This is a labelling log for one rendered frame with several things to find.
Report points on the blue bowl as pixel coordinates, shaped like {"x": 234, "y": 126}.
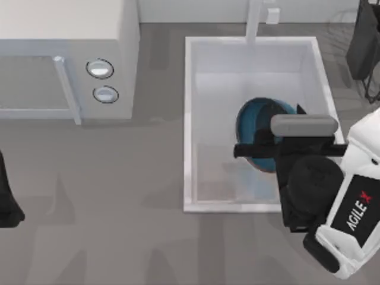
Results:
{"x": 248, "y": 124}

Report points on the pale grey rounded box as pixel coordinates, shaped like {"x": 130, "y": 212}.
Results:
{"x": 304, "y": 126}

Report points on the white sink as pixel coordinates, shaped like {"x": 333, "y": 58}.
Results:
{"x": 219, "y": 118}

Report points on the white tall tap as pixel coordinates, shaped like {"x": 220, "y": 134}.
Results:
{"x": 252, "y": 20}

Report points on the pale microwave oven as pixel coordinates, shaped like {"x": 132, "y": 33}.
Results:
{"x": 124, "y": 74}

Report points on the small microwave knob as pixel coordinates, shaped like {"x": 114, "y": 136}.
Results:
{"x": 105, "y": 94}

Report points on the large microwave knob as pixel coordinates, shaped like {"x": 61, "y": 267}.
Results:
{"x": 99, "y": 69}

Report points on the microwave glass door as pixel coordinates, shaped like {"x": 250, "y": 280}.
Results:
{"x": 29, "y": 86}

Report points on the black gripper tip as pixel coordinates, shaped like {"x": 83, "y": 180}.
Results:
{"x": 9, "y": 193}

